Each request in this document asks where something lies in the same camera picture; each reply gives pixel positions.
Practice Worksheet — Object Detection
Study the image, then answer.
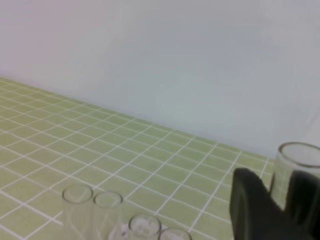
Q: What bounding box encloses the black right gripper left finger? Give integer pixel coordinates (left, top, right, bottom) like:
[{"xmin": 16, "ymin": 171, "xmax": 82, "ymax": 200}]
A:
[{"xmin": 229, "ymin": 168, "xmax": 308, "ymax": 240}]

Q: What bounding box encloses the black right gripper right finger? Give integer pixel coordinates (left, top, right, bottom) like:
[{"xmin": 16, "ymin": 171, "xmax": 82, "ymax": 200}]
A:
[{"xmin": 285, "ymin": 170, "xmax": 320, "ymax": 237}]

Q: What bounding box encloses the clear glass test tube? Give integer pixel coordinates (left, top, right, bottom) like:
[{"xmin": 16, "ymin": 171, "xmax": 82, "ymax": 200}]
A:
[
  {"xmin": 92, "ymin": 190, "xmax": 123, "ymax": 240},
  {"xmin": 158, "ymin": 227, "xmax": 193, "ymax": 240},
  {"xmin": 128, "ymin": 213, "xmax": 162, "ymax": 240},
  {"xmin": 61, "ymin": 183, "xmax": 94, "ymax": 240},
  {"xmin": 269, "ymin": 141, "xmax": 320, "ymax": 209}
]

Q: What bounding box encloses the green grid tablecloth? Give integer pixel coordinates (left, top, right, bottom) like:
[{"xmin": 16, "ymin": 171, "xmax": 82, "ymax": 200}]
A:
[{"xmin": 0, "ymin": 78, "xmax": 273, "ymax": 240}]

